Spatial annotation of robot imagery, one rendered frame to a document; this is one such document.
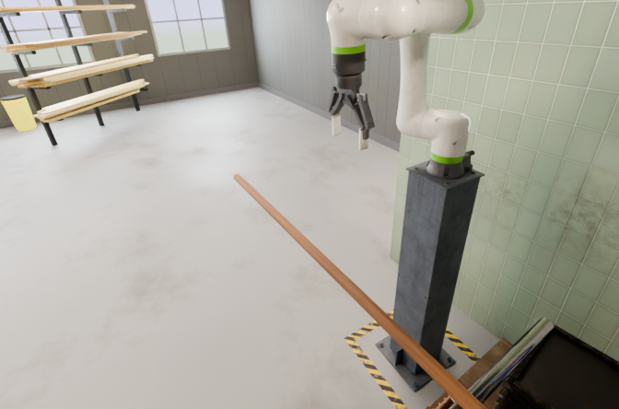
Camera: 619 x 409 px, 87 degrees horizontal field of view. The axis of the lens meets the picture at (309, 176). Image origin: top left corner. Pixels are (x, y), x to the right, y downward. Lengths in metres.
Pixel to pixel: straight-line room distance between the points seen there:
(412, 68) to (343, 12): 0.51
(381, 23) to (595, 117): 1.10
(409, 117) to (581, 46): 0.69
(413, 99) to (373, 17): 0.59
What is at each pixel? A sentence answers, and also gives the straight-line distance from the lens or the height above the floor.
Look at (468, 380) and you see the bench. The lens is 1.54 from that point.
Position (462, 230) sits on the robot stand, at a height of 0.93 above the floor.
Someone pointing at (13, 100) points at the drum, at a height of 0.56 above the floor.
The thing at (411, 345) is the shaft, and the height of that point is 1.20.
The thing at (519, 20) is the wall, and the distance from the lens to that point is 1.79.
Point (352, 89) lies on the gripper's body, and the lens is 0.96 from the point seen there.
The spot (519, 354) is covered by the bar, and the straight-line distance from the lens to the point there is 0.89.
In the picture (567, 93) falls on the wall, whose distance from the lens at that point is 1.72.
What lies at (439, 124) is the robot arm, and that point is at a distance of 1.34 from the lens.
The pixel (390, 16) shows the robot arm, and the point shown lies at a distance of 0.82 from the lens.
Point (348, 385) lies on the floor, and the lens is 2.12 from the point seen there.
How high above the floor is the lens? 1.84
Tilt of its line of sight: 28 degrees down
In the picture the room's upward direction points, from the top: 3 degrees counter-clockwise
